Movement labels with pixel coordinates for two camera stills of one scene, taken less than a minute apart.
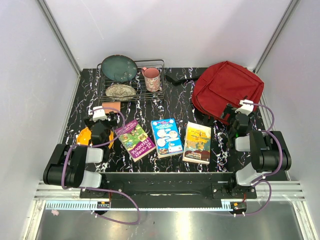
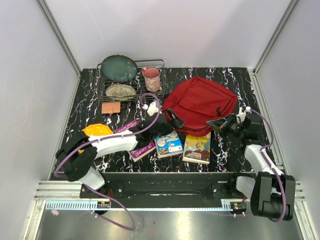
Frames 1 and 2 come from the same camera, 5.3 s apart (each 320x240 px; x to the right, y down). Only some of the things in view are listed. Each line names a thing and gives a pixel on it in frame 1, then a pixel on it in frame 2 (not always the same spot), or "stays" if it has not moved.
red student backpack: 224,85 -> 195,100
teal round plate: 119,68 stays
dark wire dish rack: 149,83 stays
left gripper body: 107,124 -> 166,129
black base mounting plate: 171,186 stays
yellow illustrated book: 197,147 stays
